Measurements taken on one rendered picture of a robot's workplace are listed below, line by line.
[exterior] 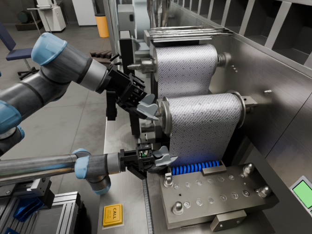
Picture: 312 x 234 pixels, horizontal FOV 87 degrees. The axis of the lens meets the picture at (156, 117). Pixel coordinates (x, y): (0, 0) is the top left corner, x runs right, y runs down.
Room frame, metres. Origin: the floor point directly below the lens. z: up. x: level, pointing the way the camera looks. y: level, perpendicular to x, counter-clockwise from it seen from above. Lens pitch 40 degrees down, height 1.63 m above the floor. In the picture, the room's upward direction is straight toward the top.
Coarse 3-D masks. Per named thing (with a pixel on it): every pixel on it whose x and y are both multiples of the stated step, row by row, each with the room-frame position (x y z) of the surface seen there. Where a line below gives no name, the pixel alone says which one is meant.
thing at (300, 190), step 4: (300, 184) 0.23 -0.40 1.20; (304, 184) 0.22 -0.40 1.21; (296, 188) 0.22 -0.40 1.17; (300, 188) 0.22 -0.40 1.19; (304, 188) 0.21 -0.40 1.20; (308, 188) 0.21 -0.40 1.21; (296, 192) 0.22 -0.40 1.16; (300, 192) 0.21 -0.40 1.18; (304, 192) 0.21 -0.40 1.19; (308, 192) 0.20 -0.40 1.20; (300, 196) 0.21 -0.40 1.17; (304, 196) 0.20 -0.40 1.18; (308, 196) 0.20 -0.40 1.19; (304, 200) 0.19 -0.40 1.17; (308, 200) 0.19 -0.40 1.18; (308, 204) 0.18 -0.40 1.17
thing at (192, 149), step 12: (228, 132) 0.42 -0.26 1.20; (180, 144) 0.39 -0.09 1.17; (192, 144) 0.40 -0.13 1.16; (204, 144) 0.41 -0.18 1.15; (216, 144) 0.41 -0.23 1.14; (180, 156) 0.39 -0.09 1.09; (192, 156) 0.40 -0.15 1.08; (204, 156) 0.41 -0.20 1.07; (216, 156) 0.42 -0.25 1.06; (168, 168) 0.38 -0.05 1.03
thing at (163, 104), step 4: (160, 104) 0.49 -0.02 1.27; (164, 104) 0.44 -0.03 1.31; (164, 108) 0.43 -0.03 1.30; (240, 108) 0.45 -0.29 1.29; (164, 112) 0.42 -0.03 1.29; (168, 112) 0.41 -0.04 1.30; (240, 112) 0.44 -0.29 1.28; (168, 116) 0.40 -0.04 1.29; (168, 120) 0.39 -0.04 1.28; (168, 124) 0.39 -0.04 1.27; (164, 128) 0.42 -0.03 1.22; (168, 128) 0.39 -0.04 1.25; (164, 132) 0.41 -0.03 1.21; (168, 132) 0.39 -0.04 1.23
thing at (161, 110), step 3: (159, 108) 0.46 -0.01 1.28; (162, 108) 0.45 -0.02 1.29; (159, 111) 0.46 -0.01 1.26; (162, 111) 0.43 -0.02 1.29; (162, 114) 0.42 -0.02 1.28; (159, 117) 0.46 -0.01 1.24; (162, 117) 0.41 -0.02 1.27; (159, 120) 0.45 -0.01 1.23; (162, 120) 0.41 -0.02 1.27; (162, 123) 0.41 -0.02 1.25; (165, 123) 0.41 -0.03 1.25; (162, 126) 0.41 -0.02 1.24
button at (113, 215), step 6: (120, 204) 0.28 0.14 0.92; (108, 210) 0.26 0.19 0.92; (114, 210) 0.26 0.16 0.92; (120, 210) 0.26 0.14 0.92; (108, 216) 0.24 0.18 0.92; (114, 216) 0.24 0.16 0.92; (120, 216) 0.24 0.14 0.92; (108, 222) 0.22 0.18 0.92; (114, 222) 0.22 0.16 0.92; (120, 222) 0.22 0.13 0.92
